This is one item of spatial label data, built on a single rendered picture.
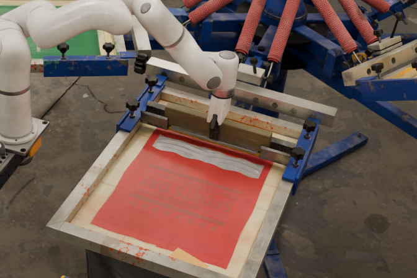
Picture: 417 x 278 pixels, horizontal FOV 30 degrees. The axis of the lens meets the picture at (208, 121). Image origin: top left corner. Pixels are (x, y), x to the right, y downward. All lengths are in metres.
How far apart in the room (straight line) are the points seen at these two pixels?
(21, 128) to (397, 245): 2.12
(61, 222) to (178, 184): 0.40
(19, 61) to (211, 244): 0.72
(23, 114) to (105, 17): 0.36
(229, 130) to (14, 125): 0.69
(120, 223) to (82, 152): 1.77
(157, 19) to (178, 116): 0.48
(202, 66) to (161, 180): 0.39
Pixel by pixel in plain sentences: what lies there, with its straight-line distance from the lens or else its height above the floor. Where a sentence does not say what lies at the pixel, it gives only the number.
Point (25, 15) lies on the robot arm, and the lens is 2.16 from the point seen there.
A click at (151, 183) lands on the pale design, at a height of 0.96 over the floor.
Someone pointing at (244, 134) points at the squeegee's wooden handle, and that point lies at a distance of 2.47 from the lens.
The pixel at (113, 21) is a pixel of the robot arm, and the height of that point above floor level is 1.50.
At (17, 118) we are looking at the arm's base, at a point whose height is 1.22.
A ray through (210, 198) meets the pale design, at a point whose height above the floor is 0.96.
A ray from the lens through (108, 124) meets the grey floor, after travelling 4.19.
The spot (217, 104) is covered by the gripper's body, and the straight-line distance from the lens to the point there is 2.40.
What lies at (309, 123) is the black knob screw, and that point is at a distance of 2.54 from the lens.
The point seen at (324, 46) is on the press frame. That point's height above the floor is 1.02.
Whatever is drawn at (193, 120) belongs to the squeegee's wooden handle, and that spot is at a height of 1.04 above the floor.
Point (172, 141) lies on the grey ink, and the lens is 2.53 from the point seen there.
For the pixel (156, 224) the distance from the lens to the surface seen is 2.25.
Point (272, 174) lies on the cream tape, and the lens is 2.47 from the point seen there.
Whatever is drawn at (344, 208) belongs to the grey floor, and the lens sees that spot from 3.89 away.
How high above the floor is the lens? 2.52
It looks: 36 degrees down
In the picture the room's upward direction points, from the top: 8 degrees clockwise
